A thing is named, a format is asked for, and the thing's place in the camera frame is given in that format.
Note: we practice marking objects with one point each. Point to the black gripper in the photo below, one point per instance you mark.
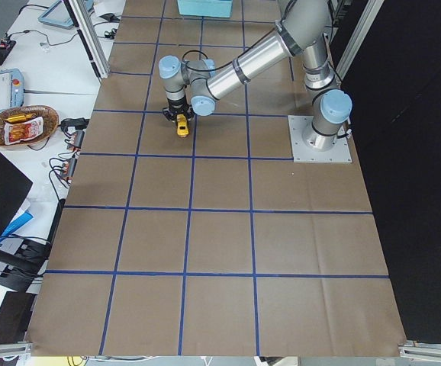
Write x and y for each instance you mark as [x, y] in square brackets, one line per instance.
[177, 106]

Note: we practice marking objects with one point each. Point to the yellow beetle toy car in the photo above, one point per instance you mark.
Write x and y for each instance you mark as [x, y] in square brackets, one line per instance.
[182, 129]

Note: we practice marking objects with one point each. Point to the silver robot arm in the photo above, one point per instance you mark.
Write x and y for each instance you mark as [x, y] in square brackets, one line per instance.
[193, 87]

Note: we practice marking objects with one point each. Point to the light blue plastic bin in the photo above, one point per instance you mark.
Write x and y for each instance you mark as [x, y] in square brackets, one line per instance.
[206, 8]

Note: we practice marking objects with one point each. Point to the brown paper table mat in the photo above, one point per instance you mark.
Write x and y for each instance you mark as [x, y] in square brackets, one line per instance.
[217, 244]

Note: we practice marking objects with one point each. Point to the red snack packet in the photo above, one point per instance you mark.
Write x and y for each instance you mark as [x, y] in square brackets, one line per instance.
[23, 131]

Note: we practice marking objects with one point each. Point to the wicker snack basket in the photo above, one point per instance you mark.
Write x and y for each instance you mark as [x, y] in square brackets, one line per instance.
[22, 114]

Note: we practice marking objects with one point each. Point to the aluminium frame post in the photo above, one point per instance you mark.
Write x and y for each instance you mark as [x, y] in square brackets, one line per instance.
[83, 24]

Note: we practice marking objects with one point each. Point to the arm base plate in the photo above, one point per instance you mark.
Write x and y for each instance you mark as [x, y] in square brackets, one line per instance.
[308, 146]

